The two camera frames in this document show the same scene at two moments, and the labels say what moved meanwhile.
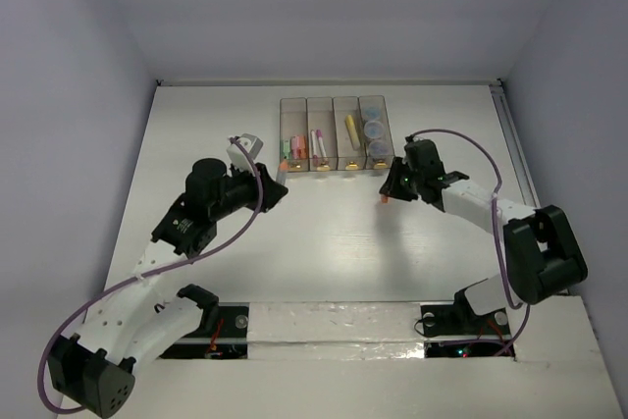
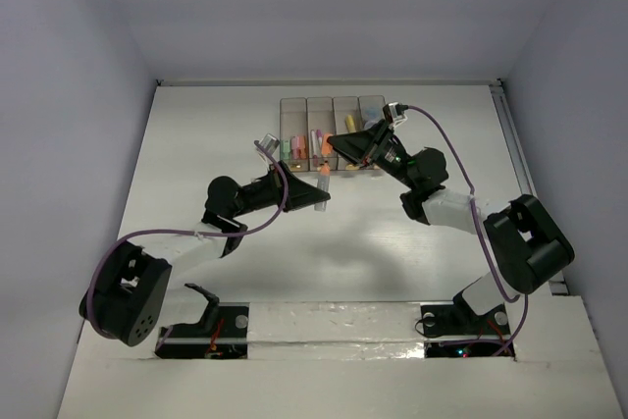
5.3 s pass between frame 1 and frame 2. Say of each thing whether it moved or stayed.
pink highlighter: stayed
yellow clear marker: stayed
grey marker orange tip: moved
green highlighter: stayed
